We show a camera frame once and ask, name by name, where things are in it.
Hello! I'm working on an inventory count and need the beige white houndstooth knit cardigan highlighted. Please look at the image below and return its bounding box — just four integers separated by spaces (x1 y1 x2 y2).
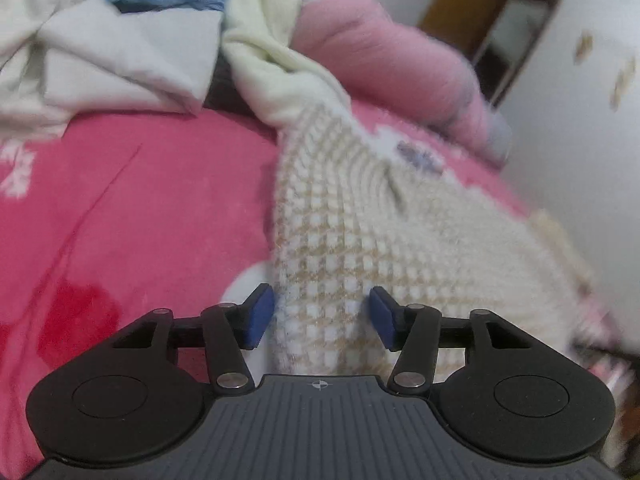
271 105 592 376

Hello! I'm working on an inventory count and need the pink floral fleece blanket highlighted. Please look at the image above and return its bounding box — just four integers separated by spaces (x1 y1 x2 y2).
1 103 525 479

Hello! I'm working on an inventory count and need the white crumpled garment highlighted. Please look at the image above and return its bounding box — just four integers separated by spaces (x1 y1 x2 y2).
1 0 222 139

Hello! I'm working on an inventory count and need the cream fleece garment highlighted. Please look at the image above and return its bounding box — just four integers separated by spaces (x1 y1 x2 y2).
220 0 352 130

